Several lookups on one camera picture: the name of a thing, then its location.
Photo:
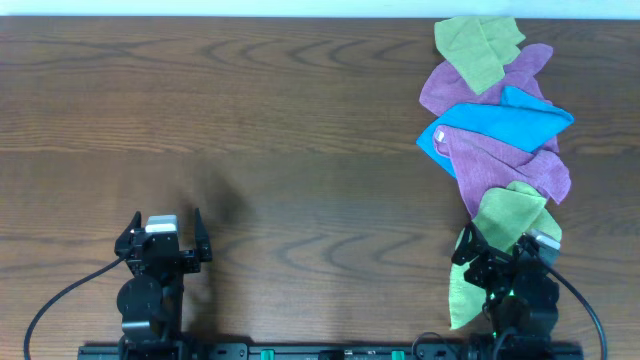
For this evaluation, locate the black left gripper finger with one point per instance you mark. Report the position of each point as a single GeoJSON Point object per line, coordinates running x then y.
{"type": "Point", "coordinates": [202, 239]}
{"type": "Point", "coordinates": [124, 244]}

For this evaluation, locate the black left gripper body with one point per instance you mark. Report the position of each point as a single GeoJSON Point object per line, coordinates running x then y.
{"type": "Point", "coordinates": [190, 264]}

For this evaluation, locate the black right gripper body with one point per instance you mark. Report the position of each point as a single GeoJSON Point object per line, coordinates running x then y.
{"type": "Point", "coordinates": [487, 274]}

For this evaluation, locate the light green cloth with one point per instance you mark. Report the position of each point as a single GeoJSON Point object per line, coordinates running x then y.
{"type": "Point", "coordinates": [503, 215]}

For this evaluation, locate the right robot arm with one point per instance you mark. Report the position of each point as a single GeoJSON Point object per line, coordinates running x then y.
{"type": "Point", "coordinates": [520, 300]}

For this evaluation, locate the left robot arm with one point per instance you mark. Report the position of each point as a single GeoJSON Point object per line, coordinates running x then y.
{"type": "Point", "coordinates": [151, 302]}

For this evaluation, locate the lower purple cloth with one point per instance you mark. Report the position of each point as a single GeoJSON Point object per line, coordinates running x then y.
{"type": "Point", "coordinates": [480, 163]}

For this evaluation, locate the purple cloth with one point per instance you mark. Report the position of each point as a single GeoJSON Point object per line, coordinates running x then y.
{"type": "Point", "coordinates": [445, 87]}
{"type": "Point", "coordinates": [480, 163]}

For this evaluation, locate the blue cloth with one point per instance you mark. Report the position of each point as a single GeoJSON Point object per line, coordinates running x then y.
{"type": "Point", "coordinates": [520, 120]}

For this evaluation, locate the upper purple cloth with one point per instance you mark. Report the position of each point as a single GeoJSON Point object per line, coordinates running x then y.
{"type": "Point", "coordinates": [445, 87]}

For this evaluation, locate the olive green cloth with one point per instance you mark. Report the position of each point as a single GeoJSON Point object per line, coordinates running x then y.
{"type": "Point", "coordinates": [479, 47]}

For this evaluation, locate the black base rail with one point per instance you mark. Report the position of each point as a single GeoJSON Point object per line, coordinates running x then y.
{"type": "Point", "coordinates": [240, 351]}

